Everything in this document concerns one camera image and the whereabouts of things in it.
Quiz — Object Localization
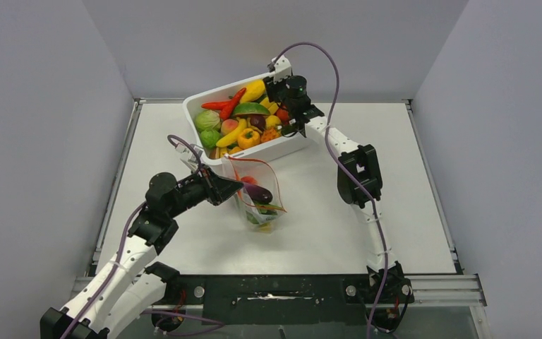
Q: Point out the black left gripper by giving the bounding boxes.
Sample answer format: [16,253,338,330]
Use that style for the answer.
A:
[167,163,244,218]

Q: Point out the red tomato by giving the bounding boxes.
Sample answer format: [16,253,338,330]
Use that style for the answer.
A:
[240,176,258,185]

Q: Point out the purple eggplant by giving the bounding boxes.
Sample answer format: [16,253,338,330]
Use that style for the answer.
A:
[243,183,274,205]

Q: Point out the clear zip top bag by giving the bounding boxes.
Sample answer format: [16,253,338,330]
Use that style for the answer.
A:
[222,155,287,233]

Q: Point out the green leaf vegetable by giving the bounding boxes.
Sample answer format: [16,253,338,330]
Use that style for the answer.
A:
[245,204,286,225]

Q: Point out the yellow green starfruit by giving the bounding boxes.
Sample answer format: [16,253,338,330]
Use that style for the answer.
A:
[256,223,274,232]

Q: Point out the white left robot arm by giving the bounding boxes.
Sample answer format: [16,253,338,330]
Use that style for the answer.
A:
[40,165,244,338]

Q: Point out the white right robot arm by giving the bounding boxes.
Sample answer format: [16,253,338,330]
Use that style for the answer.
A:
[263,75,414,304]

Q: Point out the orange fried food piece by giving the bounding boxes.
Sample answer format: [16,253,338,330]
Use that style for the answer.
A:
[260,128,282,143]

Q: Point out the orange tangerine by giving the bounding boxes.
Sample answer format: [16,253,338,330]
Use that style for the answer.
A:
[275,108,291,123]

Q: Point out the small yellow lemon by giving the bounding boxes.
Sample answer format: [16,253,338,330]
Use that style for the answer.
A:
[265,115,282,130]

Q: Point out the yellow mango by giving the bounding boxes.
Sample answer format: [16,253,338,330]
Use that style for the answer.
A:
[240,79,266,103]

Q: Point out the dark purple passionfruit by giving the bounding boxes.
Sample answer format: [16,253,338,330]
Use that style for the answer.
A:
[248,114,266,133]

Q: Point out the watermelon slice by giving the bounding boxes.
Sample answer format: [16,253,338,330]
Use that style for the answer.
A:
[231,102,271,118]

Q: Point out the white plastic bin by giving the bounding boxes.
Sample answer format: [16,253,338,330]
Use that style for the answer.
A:
[183,75,311,167]

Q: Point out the green custard apple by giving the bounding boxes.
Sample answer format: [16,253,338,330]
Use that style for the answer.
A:
[199,129,222,149]

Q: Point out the yellow bell pepper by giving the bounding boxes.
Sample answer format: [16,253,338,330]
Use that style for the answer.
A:
[237,128,260,150]

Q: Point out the yellow banana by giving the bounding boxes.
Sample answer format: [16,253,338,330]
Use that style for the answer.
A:
[217,119,247,148]

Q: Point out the red chili pepper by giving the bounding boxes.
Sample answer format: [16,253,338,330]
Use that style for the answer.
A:
[201,100,231,110]
[219,88,246,121]

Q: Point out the green cabbage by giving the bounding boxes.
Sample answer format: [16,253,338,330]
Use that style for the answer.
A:
[193,109,222,131]

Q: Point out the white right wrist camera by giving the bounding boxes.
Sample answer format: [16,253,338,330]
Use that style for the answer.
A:
[267,55,293,83]

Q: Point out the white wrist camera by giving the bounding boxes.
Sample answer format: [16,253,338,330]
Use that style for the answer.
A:
[267,55,293,83]
[175,143,205,173]

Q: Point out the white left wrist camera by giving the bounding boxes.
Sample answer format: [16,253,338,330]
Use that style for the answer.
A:
[175,143,205,173]

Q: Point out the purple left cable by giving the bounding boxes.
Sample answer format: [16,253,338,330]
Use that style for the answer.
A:
[59,134,204,339]

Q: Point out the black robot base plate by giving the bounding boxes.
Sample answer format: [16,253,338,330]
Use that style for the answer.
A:
[156,273,414,328]

